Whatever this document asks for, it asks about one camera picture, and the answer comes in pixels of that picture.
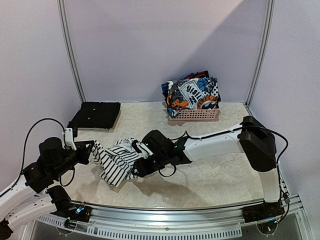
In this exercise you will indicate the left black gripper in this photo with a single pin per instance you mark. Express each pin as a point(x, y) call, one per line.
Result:
point(84, 151)

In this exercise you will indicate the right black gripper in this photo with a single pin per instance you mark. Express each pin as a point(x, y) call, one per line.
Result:
point(139, 162)

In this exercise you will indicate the black white striped tank top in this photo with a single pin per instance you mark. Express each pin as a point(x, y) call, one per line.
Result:
point(116, 162)

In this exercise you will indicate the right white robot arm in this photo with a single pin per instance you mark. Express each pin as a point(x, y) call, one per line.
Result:
point(249, 137)

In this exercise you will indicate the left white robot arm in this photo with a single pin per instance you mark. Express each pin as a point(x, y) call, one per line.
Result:
point(33, 193)

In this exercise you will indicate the pink plastic laundry basket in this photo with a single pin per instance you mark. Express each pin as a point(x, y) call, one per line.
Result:
point(193, 115)

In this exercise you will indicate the colourful printed clothes pile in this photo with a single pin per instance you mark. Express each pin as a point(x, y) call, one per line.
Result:
point(197, 91)

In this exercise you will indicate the folded black shirt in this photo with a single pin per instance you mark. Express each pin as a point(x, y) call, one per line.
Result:
point(100, 115)

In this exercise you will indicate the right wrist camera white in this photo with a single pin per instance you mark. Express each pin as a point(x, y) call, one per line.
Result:
point(141, 149)

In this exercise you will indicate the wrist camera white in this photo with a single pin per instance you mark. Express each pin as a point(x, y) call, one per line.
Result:
point(141, 149)
point(68, 139)

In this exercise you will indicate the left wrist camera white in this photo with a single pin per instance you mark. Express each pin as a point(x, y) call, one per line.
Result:
point(68, 139)

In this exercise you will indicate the aluminium front rail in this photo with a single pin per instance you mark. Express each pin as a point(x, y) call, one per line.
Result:
point(211, 223)

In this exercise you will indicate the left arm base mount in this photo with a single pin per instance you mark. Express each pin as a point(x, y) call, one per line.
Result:
point(74, 214)

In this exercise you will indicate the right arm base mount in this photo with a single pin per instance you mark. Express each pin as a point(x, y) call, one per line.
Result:
point(267, 215)

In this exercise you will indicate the right aluminium frame post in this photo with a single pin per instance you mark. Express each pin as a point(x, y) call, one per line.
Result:
point(262, 51)

